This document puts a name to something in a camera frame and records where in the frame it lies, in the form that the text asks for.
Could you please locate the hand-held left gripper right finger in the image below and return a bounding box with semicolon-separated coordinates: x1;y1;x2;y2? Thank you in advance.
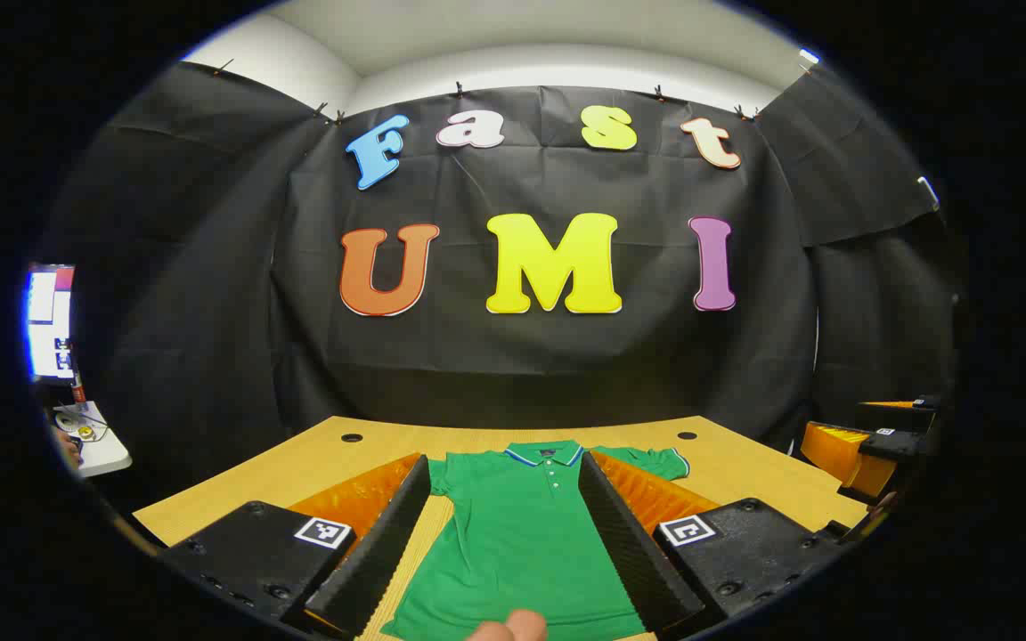
577;450;851;640

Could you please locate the black backdrop cloth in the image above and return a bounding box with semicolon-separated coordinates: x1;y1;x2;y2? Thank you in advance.
41;61;959;513

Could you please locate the computer monitor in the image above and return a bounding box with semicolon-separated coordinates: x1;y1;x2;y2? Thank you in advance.
26;264;77;382

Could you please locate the white side table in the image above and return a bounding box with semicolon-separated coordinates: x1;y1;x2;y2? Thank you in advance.
50;401;134;478

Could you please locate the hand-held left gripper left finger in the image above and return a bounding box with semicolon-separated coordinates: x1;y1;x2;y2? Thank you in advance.
159;452;434;640

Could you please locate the green polo T-shirt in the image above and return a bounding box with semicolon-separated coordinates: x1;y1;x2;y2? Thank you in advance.
379;440;690;641

